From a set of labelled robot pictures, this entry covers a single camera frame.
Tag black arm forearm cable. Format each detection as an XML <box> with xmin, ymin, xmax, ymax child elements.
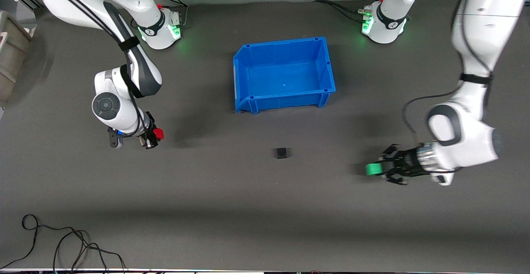
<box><xmin>402</xmin><ymin>93</ymin><xmax>461</xmax><ymax>143</ymax></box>
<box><xmin>39</xmin><ymin>0</ymin><xmax>146</xmax><ymax>137</ymax></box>

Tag black left arm forearm cable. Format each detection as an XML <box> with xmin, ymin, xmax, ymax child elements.
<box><xmin>402</xmin><ymin>93</ymin><xmax>461</xmax><ymax>143</ymax></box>

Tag loose thin black cable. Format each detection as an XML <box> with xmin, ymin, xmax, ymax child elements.
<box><xmin>0</xmin><ymin>214</ymin><xmax>127</xmax><ymax>273</ymax></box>

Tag black right arm forearm cable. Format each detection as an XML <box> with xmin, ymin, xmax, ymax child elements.
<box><xmin>39</xmin><ymin>0</ymin><xmax>146</xmax><ymax>137</ymax></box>

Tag grey plastic crate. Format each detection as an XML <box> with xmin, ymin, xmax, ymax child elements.
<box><xmin>0</xmin><ymin>11</ymin><xmax>33</xmax><ymax>108</ymax></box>

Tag blue plastic storage bin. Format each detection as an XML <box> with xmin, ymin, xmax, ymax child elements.
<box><xmin>233</xmin><ymin>36</ymin><xmax>337</xmax><ymax>115</ymax></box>

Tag black arm base cables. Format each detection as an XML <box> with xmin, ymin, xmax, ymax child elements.
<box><xmin>312</xmin><ymin>0</ymin><xmax>371</xmax><ymax>23</ymax></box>
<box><xmin>152</xmin><ymin>0</ymin><xmax>189</xmax><ymax>29</ymax></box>

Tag black left arm base cables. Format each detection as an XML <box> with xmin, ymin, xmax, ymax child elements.
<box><xmin>312</xmin><ymin>0</ymin><xmax>371</xmax><ymax>23</ymax></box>

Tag black right arm base cables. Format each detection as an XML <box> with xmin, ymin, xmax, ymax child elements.
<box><xmin>152</xmin><ymin>0</ymin><xmax>189</xmax><ymax>29</ymax></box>

